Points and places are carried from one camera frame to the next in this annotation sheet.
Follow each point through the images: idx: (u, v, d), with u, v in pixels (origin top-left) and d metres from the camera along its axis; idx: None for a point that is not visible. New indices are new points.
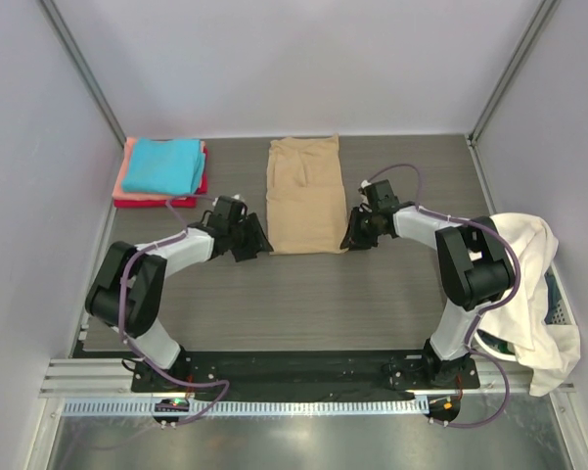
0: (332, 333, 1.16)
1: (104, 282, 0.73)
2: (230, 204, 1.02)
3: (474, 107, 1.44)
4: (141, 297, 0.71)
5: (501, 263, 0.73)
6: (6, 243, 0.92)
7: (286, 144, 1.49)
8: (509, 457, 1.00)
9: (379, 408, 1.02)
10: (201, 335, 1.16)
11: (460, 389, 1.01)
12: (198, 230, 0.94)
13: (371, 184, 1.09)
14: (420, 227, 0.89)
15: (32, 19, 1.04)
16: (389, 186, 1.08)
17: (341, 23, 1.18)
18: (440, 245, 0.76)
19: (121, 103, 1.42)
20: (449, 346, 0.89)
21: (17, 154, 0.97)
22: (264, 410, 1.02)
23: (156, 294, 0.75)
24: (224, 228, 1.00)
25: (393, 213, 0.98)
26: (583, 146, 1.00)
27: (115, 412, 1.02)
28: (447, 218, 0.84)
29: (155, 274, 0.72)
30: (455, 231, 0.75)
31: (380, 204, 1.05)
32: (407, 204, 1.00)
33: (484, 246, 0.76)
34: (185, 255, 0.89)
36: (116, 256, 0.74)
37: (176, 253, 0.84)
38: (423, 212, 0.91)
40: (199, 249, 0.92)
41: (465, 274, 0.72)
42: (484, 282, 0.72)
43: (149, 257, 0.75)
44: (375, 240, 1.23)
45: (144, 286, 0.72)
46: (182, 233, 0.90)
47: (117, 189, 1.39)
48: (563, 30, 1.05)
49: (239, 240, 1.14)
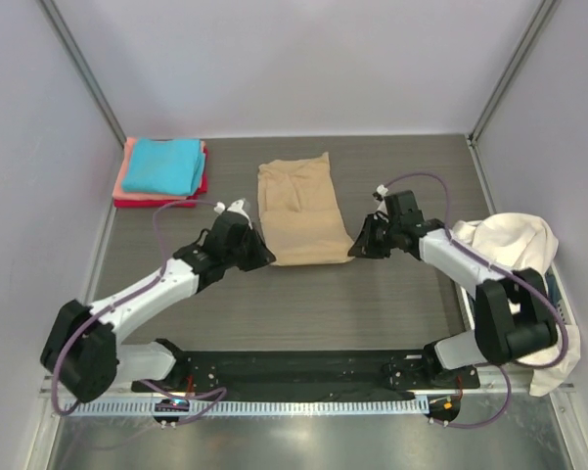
0: (334, 333, 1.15)
1: (54, 345, 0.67)
2: (229, 226, 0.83)
3: (474, 107, 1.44)
4: (80, 375, 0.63)
5: (544, 324, 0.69)
6: (5, 242, 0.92)
7: (275, 167, 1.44)
8: (510, 458, 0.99)
9: (378, 408, 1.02)
10: (201, 335, 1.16)
11: (460, 389, 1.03)
12: (177, 267, 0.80)
13: (391, 195, 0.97)
14: (454, 266, 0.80)
15: (32, 19, 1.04)
16: (414, 198, 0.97)
17: (340, 23, 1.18)
18: (480, 299, 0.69)
19: (120, 102, 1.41)
20: (451, 360, 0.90)
21: (18, 154, 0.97)
22: (264, 410, 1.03)
23: (106, 364, 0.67)
24: (218, 254, 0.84)
25: (420, 237, 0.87)
26: (583, 145, 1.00)
27: (115, 412, 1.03)
28: (488, 264, 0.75)
29: (97, 350, 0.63)
30: (499, 286, 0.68)
31: (402, 218, 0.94)
32: (435, 222, 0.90)
33: (528, 302, 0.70)
34: (158, 303, 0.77)
36: (66, 320, 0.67)
37: (141, 308, 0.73)
38: (456, 244, 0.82)
40: (177, 290, 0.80)
41: (507, 335, 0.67)
42: (526, 346, 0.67)
43: (100, 327, 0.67)
44: (388, 251, 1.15)
45: (83, 363, 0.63)
46: (155, 278, 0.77)
47: (117, 189, 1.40)
48: (563, 29, 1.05)
49: (243, 256, 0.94)
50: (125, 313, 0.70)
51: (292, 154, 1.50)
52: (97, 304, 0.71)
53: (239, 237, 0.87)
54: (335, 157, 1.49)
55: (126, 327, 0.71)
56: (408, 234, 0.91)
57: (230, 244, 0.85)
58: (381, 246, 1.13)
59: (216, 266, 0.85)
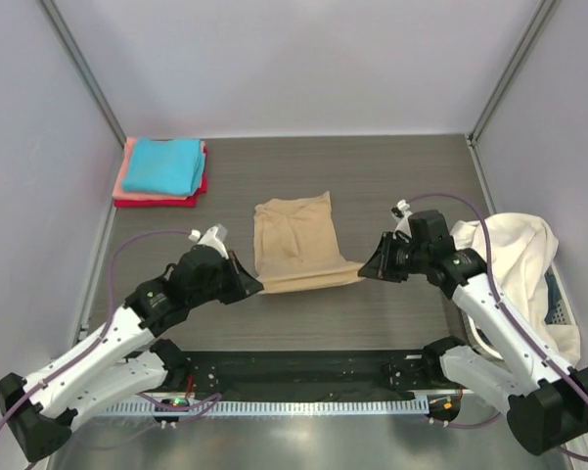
0: (333, 334, 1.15)
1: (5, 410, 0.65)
2: (193, 267, 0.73)
3: (473, 106, 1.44)
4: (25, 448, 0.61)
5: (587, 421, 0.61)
6: (6, 242, 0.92)
7: (272, 208, 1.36)
8: (510, 458, 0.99)
9: (379, 408, 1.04)
10: (201, 336, 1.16)
11: (460, 389, 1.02)
12: (129, 318, 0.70)
13: (420, 218, 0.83)
14: (498, 337, 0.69)
15: (32, 19, 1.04)
16: (445, 221, 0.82)
17: (340, 23, 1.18)
18: (528, 400, 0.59)
19: (120, 102, 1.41)
20: (456, 374, 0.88)
21: (18, 154, 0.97)
22: (263, 410, 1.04)
23: (49, 437, 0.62)
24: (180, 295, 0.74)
25: (457, 284, 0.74)
26: (583, 146, 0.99)
27: (115, 412, 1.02)
28: (544, 356, 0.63)
29: (27, 433, 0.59)
30: (554, 395, 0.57)
31: (432, 247, 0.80)
32: (474, 254, 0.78)
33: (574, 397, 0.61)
34: (105, 364, 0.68)
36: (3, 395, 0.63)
37: (79, 378, 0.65)
38: (505, 310, 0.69)
40: (129, 346, 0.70)
41: (547, 438, 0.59)
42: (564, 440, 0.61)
43: (28, 406, 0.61)
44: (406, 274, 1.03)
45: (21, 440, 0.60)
46: (95, 342, 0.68)
47: (117, 189, 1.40)
48: (563, 29, 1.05)
49: (215, 292, 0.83)
50: (56, 390, 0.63)
51: (292, 154, 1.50)
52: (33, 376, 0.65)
53: (207, 275, 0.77)
54: (335, 157, 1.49)
55: (65, 399, 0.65)
56: (441, 268, 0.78)
57: (195, 283, 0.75)
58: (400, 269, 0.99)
59: (176, 309, 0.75)
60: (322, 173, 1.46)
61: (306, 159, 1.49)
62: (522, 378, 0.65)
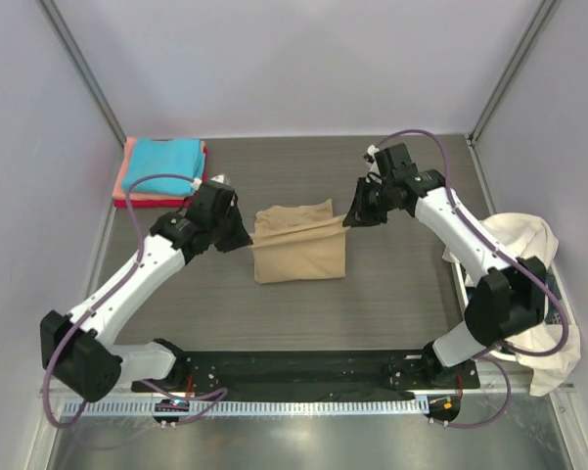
0: (332, 333, 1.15)
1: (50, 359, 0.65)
2: (215, 191, 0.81)
3: (473, 107, 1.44)
4: (81, 383, 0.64)
5: (535, 309, 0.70)
6: (6, 241, 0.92)
7: (272, 215, 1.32)
8: (510, 458, 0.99)
9: (379, 407, 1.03)
10: (201, 336, 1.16)
11: (460, 389, 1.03)
12: (158, 243, 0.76)
13: (384, 150, 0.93)
14: (454, 239, 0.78)
15: (32, 18, 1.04)
16: (407, 152, 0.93)
17: (340, 23, 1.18)
18: (482, 288, 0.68)
19: (121, 102, 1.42)
20: (451, 357, 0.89)
21: (18, 153, 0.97)
22: (261, 410, 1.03)
23: (104, 368, 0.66)
24: (204, 221, 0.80)
25: (420, 196, 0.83)
26: (583, 145, 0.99)
27: (115, 412, 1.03)
28: (493, 250, 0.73)
29: (87, 359, 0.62)
30: (502, 277, 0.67)
31: (395, 171, 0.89)
32: (432, 172, 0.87)
33: (524, 288, 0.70)
34: (145, 289, 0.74)
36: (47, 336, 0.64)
37: (124, 304, 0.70)
38: (459, 215, 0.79)
40: (162, 269, 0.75)
41: (501, 322, 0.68)
42: (518, 329, 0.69)
43: (82, 335, 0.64)
44: (384, 215, 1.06)
45: (78, 371, 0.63)
46: (132, 266, 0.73)
47: (117, 189, 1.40)
48: (563, 29, 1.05)
49: (224, 233, 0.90)
50: (107, 314, 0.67)
51: (292, 154, 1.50)
52: (75, 310, 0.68)
53: (225, 209, 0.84)
54: (336, 157, 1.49)
55: (113, 326, 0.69)
56: (403, 186, 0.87)
57: (216, 211, 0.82)
58: (375, 211, 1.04)
59: (202, 235, 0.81)
60: (323, 174, 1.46)
61: (307, 159, 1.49)
62: (474, 271, 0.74)
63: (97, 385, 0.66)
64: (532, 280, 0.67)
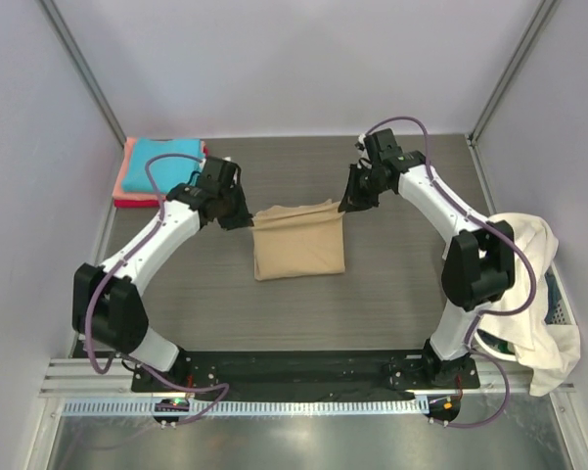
0: (332, 333, 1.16)
1: (82, 310, 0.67)
2: (221, 164, 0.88)
3: (473, 107, 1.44)
4: (116, 327, 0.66)
5: (507, 272, 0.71)
6: (6, 242, 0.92)
7: (270, 215, 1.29)
8: (509, 457, 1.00)
9: (379, 408, 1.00)
10: (201, 336, 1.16)
11: (460, 389, 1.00)
12: (176, 207, 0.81)
13: (371, 134, 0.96)
14: (432, 210, 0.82)
15: (32, 19, 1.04)
16: (393, 136, 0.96)
17: (340, 23, 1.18)
18: (452, 246, 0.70)
19: (121, 102, 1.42)
20: (449, 349, 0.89)
21: (18, 154, 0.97)
22: (262, 410, 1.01)
23: (135, 313, 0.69)
24: (214, 189, 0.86)
25: (400, 174, 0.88)
26: (583, 145, 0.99)
27: (114, 412, 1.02)
28: (465, 214, 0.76)
29: (126, 299, 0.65)
30: (471, 236, 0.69)
31: (381, 153, 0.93)
32: (416, 154, 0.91)
33: (495, 250, 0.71)
34: (166, 246, 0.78)
36: (84, 282, 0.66)
37: (152, 256, 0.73)
38: (436, 187, 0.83)
40: (182, 229, 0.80)
41: (471, 280, 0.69)
42: (487, 289, 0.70)
43: (117, 280, 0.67)
44: (375, 200, 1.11)
45: (116, 312, 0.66)
46: (157, 224, 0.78)
47: (117, 189, 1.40)
48: (563, 30, 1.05)
49: (229, 209, 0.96)
50: (138, 262, 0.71)
51: (292, 154, 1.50)
52: (107, 262, 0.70)
53: (230, 181, 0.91)
54: (335, 157, 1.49)
55: (144, 276, 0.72)
56: (387, 165, 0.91)
57: (223, 182, 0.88)
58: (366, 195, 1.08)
59: (213, 203, 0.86)
60: (323, 174, 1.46)
61: (307, 160, 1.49)
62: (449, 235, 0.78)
63: (128, 332, 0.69)
64: (500, 238, 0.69)
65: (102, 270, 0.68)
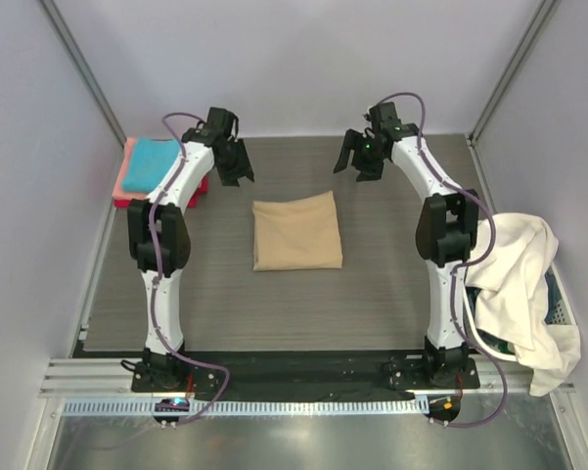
0: (333, 334, 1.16)
1: (138, 237, 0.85)
2: (222, 113, 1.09)
3: (473, 107, 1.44)
4: (170, 244, 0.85)
5: (469, 233, 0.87)
6: (6, 242, 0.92)
7: (272, 208, 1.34)
8: (509, 457, 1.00)
9: (379, 408, 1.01)
10: (202, 336, 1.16)
11: (460, 389, 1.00)
12: (193, 146, 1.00)
13: (375, 107, 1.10)
14: (415, 175, 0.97)
15: (32, 18, 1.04)
16: (394, 107, 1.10)
17: (341, 23, 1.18)
18: (426, 210, 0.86)
19: (121, 102, 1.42)
20: (439, 326, 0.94)
21: (18, 154, 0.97)
22: (264, 410, 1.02)
23: (182, 236, 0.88)
24: (219, 131, 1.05)
25: (394, 142, 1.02)
26: (583, 145, 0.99)
27: (115, 412, 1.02)
28: (440, 181, 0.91)
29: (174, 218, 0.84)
30: (441, 200, 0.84)
31: (383, 122, 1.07)
32: (410, 128, 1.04)
33: (463, 213, 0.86)
34: (193, 176, 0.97)
36: (138, 213, 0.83)
37: (184, 186, 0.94)
38: (422, 155, 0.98)
40: (202, 164, 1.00)
41: (438, 238, 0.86)
42: (451, 247, 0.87)
43: (165, 208, 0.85)
44: (379, 168, 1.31)
45: (169, 231, 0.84)
46: (181, 161, 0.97)
47: (117, 189, 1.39)
48: (564, 30, 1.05)
49: (233, 157, 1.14)
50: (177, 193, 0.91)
51: (292, 154, 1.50)
52: (152, 194, 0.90)
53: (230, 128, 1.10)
54: (336, 156, 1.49)
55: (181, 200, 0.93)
56: (384, 134, 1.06)
57: (225, 128, 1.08)
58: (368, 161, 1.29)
59: (221, 141, 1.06)
60: (323, 174, 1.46)
61: (307, 160, 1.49)
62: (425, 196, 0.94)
63: (179, 252, 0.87)
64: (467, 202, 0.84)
65: (149, 202, 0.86)
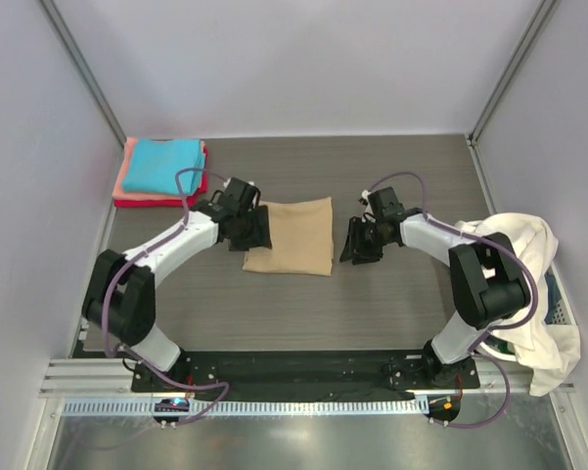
0: (333, 334, 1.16)
1: (95, 294, 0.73)
2: (243, 186, 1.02)
3: (473, 107, 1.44)
4: (127, 315, 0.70)
5: (517, 282, 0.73)
6: (6, 241, 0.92)
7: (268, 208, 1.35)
8: (510, 457, 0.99)
9: (379, 408, 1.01)
10: (202, 336, 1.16)
11: (460, 389, 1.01)
12: (199, 218, 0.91)
13: (374, 192, 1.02)
14: (429, 241, 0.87)
15: (31, 19, 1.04)
16: (394, 192, 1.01)
17: (340, 23, 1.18)
18: (454, 261, 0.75)
19: (120, 102, 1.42)
20: (452, 352, 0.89)
21: (18, 155, 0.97)
22: (264, 410, 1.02)
23: (147, 305, 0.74)
24: (235, 208, 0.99)
25: (406, 225, 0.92)
26: (583, 145, 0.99)
27: (115, 412, 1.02)
28: (459, 233, 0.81)
29: (139, 289, 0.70)
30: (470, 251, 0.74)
31: (384, 211, 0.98)
32: (415, 211, 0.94)
33: (499, 263, 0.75)
34: (186, 247, 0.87)
36: (105, 267, 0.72)
37: (170, 255, 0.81)
38: (429, 221, 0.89)
40: (201, 238, 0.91)
41: (481, 297, 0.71)
42: (501, 304, 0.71)
43: (137, 269, 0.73)
44: (382, 251, 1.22)
45: (129, 301, 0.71)
46: (180, 227, 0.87)
47: (117, 189, 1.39)
48: (563, 30, 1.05)
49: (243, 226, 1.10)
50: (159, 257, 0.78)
51: (292, 154, 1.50)
52: (130, 252, 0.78)
53: (248, 203, 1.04)
54: (335, 156, 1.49)
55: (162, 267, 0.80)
56: (391, 223, 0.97)
57: (242, 204, 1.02)
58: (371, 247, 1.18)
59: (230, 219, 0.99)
60: (323, 174, 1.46)
61: (307, 159, 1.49)
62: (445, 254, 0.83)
63: (135, 326, 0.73)
64: (499, 250, 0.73)
65: (124, 258, 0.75)
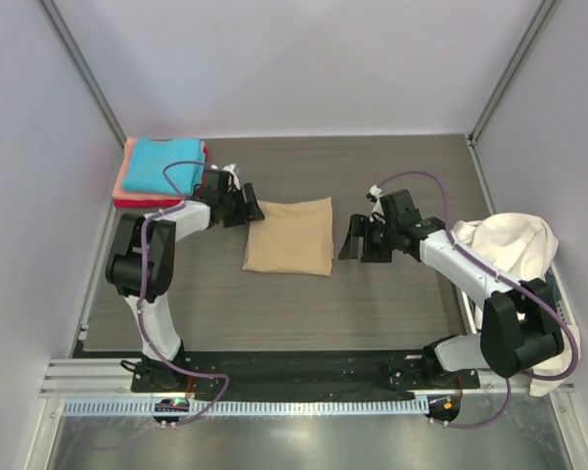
0: (334, 334, 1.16)
1: (120, 250, 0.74)
2: (217, 175, 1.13)
3: (473, 107, 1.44)
4: (159, 258, 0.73)
5: (552, 335, 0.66)
6: (6, 241, 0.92)
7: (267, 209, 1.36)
8: (510, 457, 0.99)
9: (379, 408, 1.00)
10: (201, 336, 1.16)
11: (460, 389, 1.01)
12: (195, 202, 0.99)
13: (387, 196, 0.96)
14: (459, 273, 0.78)
15: (32, 20, 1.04)
16: (410, 196, 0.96)
17: (340, 24, 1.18)
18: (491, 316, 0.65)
19: (120, 102, 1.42)
20: (456, 361, 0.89)
21: (17, 155, 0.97)
22: (263, 410, 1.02)
23: (171, 257, 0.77)
24: (214, 196, 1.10)
25: (421, 240, 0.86)
26: (583, 146, 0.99)
27: (115, 412, 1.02)
28: (495, 275, 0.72)
29: (168, 234, 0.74)
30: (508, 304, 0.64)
31: (399, 217, 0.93)
32: (431, 220, 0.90)
33: (535, 311, 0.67)
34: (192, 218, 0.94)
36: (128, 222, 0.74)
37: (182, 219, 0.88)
38: (459, 251, 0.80)
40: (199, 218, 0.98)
41: (518, 357, 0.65)
42: (535, 359, 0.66)
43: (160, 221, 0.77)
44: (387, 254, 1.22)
45: (159, 246, 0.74)
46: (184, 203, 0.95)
47: (117, 189, 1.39)
48: (563, 31, 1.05)
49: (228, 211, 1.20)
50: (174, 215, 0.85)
51: (292, 154, 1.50)
52: None
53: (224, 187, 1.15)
54: (335, 156, 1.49)
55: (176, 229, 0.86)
56: (407, 234, 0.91)
57: (220, 191, 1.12)
58: (379, 248, 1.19)
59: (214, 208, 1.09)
60: (322, 174, 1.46)
61: (306, 159, 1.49)
62: (478, 295, 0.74)
63: (161, 276, 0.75)
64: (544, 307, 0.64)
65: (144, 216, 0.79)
